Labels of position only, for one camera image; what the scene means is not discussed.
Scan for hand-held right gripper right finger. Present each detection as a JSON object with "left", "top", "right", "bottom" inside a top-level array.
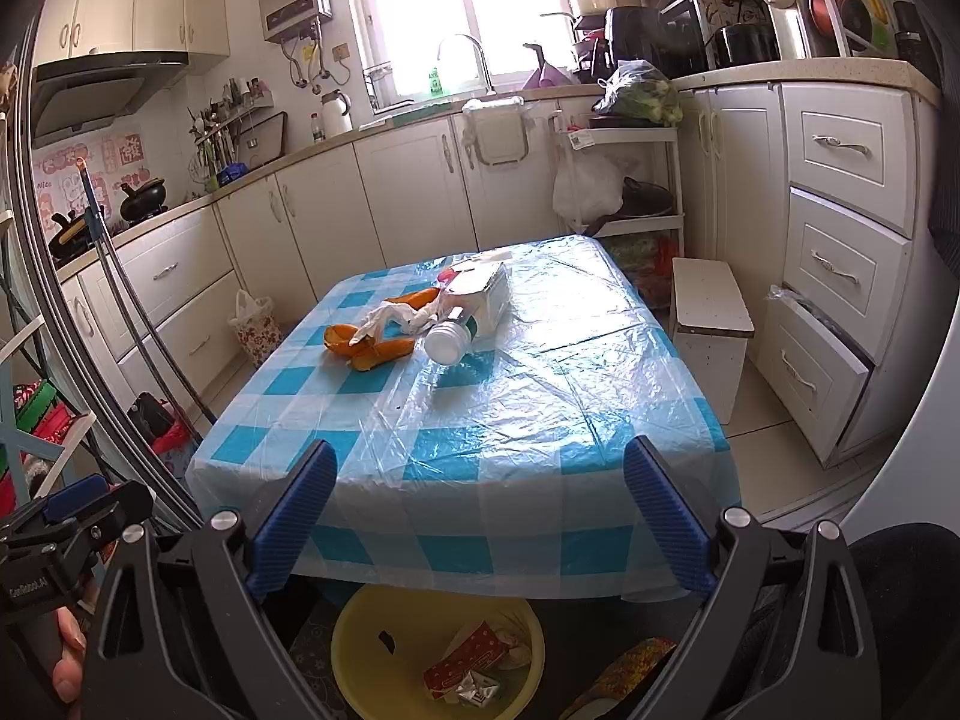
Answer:
[{"left": 624, "top": 435, "right": 882, "bottom": 720}]

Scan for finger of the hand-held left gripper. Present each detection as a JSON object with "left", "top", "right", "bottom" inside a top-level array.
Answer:
[{"left": 41, "top": 476, "right": 155, "bottom": 548}]

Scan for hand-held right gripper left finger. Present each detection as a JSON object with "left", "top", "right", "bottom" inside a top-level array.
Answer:
[{"left": 79, "top": 440, "right": 338, "bottom": 720}]

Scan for yellow plastic basin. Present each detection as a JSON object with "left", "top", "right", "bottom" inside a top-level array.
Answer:
[{"left": 331, "top": 583, "right": 546, "bottom": 720}]

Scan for white paper scrap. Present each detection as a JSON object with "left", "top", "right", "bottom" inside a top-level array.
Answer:
[{"left": 495, "top": 628, "right": 535, "bottom": 672}]

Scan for red paper box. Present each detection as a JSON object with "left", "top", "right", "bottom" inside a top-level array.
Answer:
[{"left": 424, "top": 622, "right": 505, "bottom": 695}]

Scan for white plastic bottle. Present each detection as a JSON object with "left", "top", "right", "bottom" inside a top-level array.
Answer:
[{"left": 424, "top": 315, "right": 481, "bottom": 365}]

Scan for silver wrapper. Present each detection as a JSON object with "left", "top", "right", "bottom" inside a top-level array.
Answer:
[{"left": 450, "top": 671, "right": 500, "bottom": 710}]

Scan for small patterned trash bag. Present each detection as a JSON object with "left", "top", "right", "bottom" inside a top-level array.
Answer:
[{"left": 229, "top": 289, "right": 284, "bottom": 368}]

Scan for person's left hand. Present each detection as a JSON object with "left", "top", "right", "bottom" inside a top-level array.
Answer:
[{"left": 52, "top": 606, "right": 89, "bottom": 701}]

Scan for white folding rack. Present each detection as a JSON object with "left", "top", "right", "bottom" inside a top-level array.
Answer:
[{"left": 0, "top": 382, "right": 98, "bottom": 511}]

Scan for black pouch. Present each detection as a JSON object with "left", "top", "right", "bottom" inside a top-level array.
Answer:
[{"left": 127, "top": 392, "right": 170, "bottom": 440}]

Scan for red plastic bag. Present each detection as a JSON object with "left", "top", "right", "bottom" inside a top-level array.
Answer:
[{"left": 150, "top": 409, "right": 194, "bottom": 457}]

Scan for patterned yellow slipper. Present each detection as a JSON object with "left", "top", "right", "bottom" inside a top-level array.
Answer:
[{"left": 559, "top": 637, "right": 677, "bottom": 720}]

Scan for blue checked plastic tablecloth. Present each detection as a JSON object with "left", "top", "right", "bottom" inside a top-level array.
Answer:
[{"left": 185, "top": 235, "right": 743, "bottom": 602}]

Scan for white stool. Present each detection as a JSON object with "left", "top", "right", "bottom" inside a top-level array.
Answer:
[{"left": 670, "top": 256, "right": 755, "bottom": 425}]

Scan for red and green bag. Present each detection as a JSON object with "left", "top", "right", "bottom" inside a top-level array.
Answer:
[{"left": 607, "top": 234, "right": 680, "bottom": 308}]

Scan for person's dark trousers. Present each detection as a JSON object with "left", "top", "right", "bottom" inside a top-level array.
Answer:
[{"left": 847, "top": 525, "right": 960, "bottom": 720}]

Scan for black saucepan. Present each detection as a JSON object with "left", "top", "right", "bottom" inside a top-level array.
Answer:
[{"left": 49, "top": 211, "right": 95, "bottom": 260}]

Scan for cream drawer cabinet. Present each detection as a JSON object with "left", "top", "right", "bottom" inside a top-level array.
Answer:
[{"left": 757, "top": 82, "right": 942, "bottom": 466}]

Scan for black wok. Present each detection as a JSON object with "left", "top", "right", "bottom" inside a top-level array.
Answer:
[{"left": 120, "top": 178, "right": 167, "bottom": 222}]

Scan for black frying pan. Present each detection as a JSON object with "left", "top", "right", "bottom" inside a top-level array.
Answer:
[{"left": 585, "top": 176, "right": 676, "bottom": 237}]

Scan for large white plastic bag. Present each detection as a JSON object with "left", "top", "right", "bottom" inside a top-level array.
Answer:
[{"left": 553, "top": 154, "right": 627, "bottom": 222}]

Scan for cream base cabinets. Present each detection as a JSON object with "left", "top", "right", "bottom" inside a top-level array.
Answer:
[{"left": 56, "top": 82, "right": 788, "bottom": 428}]

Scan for white trolley rack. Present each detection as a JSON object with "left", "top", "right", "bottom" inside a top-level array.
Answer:
[{"left": 555, "top": 116, "right": 685, "bottom": 256}]

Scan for black framed tray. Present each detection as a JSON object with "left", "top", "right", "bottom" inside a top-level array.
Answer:
[{"left": 238, "top": 111, "right": 288, "bottom": 162}]

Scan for white thermos jug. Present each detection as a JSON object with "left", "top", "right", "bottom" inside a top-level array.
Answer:
[{"left": 321, "top": 88, "right": 353, "bottom": 137}]

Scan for range hood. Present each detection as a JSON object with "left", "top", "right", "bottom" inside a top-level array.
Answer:
[{"left": 30, "top": 52, "right": 188, "bottom": 140}]

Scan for white hanging bin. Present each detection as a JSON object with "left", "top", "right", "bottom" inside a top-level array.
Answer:
[{"left": 461, "top": 96, "right": 530, "bottom": 166}]

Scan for bag of green vegetables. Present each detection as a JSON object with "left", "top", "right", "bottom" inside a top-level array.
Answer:
[{"left": 592, "top": 60, "right": 683, "bottom": 127}]

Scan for purple cloth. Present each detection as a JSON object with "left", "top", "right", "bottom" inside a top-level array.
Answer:
[{"left": 521, "top": 45, "right": 575, "bottom": 87}]

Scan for black cooking pot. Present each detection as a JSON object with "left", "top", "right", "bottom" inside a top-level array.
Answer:
[{"left": 712, "top": 22, "right": 777, "bottom": 68}]

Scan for black air fryer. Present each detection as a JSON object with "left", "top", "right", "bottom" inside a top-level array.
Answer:
[{"left": 604, "top": 6, "right": 706, "bottom": 76}]

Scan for chrome faucet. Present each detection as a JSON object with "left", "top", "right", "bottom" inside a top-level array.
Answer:
[{"left": 437, "top": 34, "right": 496, "bottom": 95}]

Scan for red frying pan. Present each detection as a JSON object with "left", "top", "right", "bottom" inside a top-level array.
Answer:
[{"left": 808, "top": 0, "right": 875, "bottom": 42}]

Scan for kitchen window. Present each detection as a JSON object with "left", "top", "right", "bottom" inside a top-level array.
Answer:
[{"left": 367, "top": 0, "right": 578, "bottom": 102}]

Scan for grey broom handle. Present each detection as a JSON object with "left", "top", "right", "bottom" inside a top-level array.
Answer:
[{"left": 75, "top": 157, "right": 215, "bottom": 425}]

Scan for grey door frame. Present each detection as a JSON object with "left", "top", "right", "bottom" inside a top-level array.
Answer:
[{"left": 0, "top": 15, "right": 203, "bottom": 533}]

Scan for pink wall stickers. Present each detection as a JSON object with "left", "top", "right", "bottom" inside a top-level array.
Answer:
[{"left": 34, "top": 131, "right": 147, "bottom": 241}]

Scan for utensil wall rack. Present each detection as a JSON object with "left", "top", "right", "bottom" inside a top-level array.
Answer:
[{"left": 187, "top": 79, "right": 275, "bottom": 188}]

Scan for cream wall cabinets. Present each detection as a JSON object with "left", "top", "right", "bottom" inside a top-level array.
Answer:
[{"left": 34, "top": 0, "right": 230, "bottom": 76}]

